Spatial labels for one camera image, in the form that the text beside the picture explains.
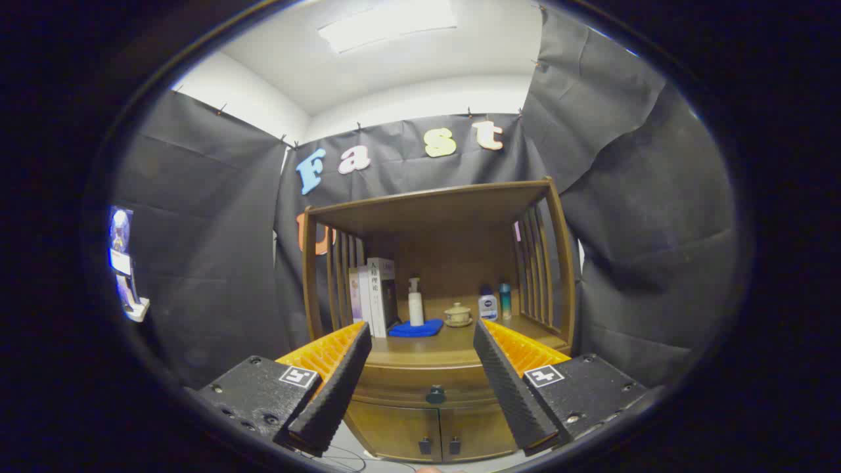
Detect beige lidded teacup with saucer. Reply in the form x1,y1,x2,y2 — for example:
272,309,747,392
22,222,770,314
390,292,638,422
443,302,474,328

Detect white stand with bright items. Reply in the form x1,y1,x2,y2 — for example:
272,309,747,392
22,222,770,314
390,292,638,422
108,206,150,323

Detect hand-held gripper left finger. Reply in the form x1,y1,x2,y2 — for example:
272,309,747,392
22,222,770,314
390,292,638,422
197,321,373,457

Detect thin white book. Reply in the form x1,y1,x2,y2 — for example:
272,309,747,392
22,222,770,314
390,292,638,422
358,265,373,326

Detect black backdrop cloth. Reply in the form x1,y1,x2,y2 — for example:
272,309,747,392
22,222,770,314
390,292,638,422
108,3,743,388

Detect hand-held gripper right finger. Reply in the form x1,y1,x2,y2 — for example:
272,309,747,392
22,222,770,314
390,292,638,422
472,318,648,455

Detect blue folded cloth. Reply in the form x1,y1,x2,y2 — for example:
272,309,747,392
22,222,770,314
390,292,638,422
388,319,444,338

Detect wooden drawer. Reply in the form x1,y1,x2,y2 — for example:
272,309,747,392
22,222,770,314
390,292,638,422
352,363,507,411

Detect wooden cabinet door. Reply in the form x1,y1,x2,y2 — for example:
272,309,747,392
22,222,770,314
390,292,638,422
345,401,442,464
439,406,520,461

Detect pink spine book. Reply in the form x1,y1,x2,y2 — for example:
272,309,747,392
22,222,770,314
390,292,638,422
348,267,362,324

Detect black floor cables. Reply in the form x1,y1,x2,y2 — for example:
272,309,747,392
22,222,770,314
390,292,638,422
296,443,369,472

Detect white pump bottle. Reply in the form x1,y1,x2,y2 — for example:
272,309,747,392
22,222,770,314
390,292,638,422
407,277,425,327

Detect ceiling light panel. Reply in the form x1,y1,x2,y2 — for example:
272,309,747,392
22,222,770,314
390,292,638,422
317,0,459,55

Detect thick white book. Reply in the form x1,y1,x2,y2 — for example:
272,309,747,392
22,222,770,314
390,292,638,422
367,258,399,338

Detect wooden cabinet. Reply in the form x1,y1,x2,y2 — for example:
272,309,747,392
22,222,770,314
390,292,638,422
301,176,579,464

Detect wooden countertop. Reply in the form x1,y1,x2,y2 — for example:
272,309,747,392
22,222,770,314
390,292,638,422
363,294,571,369

